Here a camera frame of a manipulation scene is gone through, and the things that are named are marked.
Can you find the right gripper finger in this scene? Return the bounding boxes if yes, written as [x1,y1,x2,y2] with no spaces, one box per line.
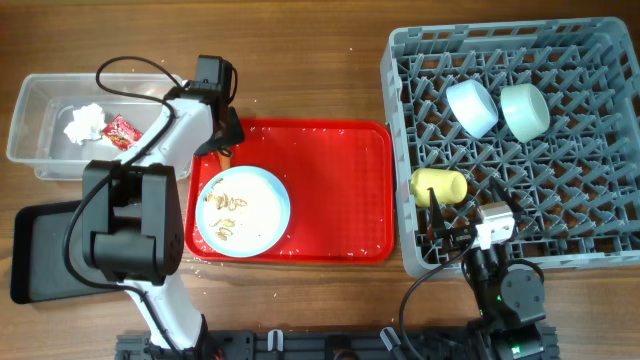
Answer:
[429,187,446,239]
[489,177,523,215]

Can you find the orange carrot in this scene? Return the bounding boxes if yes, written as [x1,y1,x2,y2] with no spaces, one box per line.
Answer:
[218,149,233,171]

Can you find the yellow cup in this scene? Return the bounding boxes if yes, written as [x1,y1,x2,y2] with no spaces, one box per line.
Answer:
[410,168,468,207]

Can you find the light blue plate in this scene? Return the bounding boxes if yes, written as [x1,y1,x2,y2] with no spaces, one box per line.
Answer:
[195,166,291,258]

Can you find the red snack wrapper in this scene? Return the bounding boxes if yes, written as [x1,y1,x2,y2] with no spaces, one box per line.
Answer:
[102,115,142,151]

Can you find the light blue bowl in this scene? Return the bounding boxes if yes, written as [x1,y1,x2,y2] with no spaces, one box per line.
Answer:
[445,79,498,138]

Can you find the white tissue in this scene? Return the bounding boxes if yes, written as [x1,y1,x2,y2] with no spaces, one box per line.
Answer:
[64,103,106,145]

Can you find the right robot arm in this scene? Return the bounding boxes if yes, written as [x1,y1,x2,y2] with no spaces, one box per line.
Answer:
[428,178,546,359]

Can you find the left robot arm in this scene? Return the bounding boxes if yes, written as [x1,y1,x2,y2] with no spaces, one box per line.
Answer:
[62,55,245,359]

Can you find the grey dishwasher rack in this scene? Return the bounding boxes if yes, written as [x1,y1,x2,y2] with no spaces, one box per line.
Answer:
[380,17,639,278]

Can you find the food scraps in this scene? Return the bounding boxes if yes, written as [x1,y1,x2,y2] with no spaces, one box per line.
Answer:
[203,178,247,242]

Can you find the clear plastic bin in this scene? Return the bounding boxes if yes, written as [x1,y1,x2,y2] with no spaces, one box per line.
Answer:
[7,73,162,181]

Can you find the black tray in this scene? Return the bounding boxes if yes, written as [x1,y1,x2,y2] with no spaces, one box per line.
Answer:
[10,200,102,305]

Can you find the left black cable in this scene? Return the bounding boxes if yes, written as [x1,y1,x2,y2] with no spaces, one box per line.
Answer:
[62,55,201,360]

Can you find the black cable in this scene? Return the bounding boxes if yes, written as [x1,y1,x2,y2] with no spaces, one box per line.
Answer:
[398,234,476,360]
[62,55,201,360]

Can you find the right black cable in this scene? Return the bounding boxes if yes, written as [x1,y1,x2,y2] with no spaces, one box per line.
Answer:
[398,234,476,360]

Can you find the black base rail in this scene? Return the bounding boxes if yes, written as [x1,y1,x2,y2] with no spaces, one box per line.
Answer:
[114,327,559,360]

